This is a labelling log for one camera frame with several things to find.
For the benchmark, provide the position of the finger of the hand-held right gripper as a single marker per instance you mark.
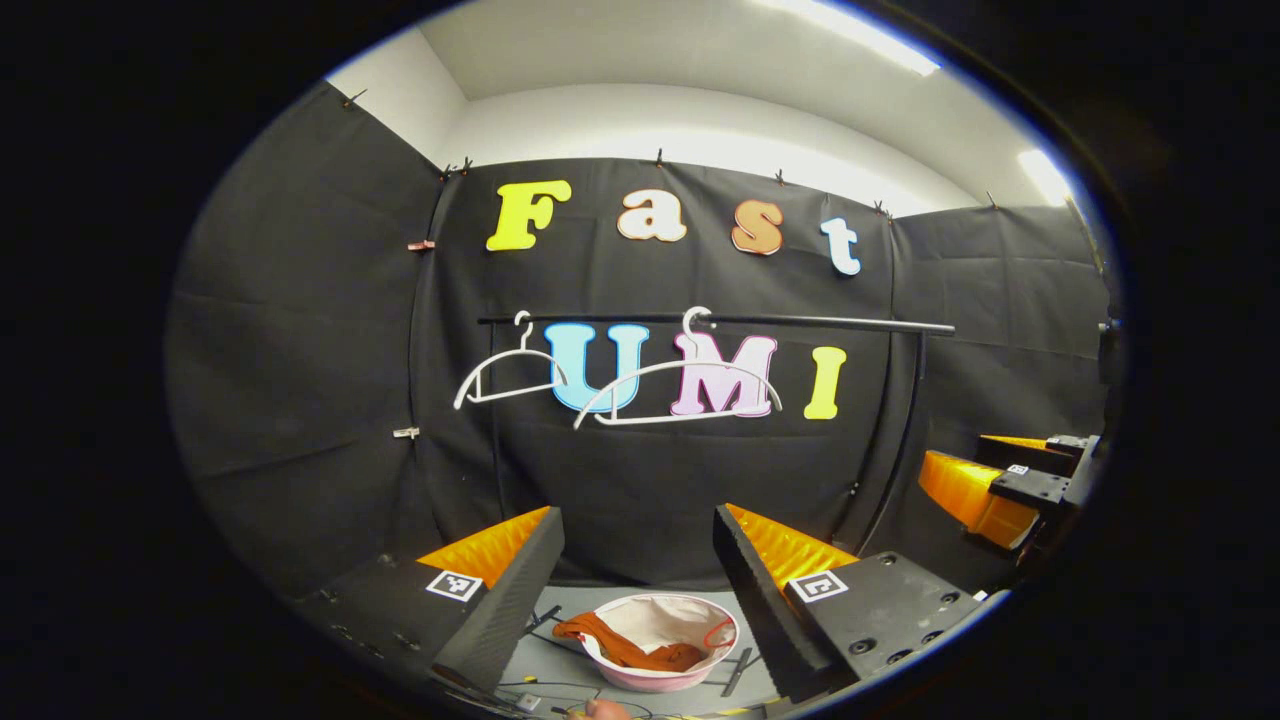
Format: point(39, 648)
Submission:
point(1020, 458)
point(965, 495)

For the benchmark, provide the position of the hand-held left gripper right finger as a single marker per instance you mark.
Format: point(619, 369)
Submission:
point(770, 620)

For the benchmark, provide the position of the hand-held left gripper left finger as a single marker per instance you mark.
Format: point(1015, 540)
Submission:
point(505, 610)

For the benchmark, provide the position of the rust orange jacket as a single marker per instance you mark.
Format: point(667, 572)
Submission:
point(620, 648)

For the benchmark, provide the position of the pink laundry hamper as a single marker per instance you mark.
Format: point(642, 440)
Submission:
point(660, 682)

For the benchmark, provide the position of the black clothes rack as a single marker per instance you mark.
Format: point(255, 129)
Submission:
point(830, 322)

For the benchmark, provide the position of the white plastic hanger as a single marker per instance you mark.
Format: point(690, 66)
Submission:
point(693, 350)
point(524, 342)

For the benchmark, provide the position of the small ceiling light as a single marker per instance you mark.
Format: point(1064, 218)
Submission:
point(1045, 177)

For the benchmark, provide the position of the black backdrop cloth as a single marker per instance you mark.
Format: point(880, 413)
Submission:
point(300, 350)

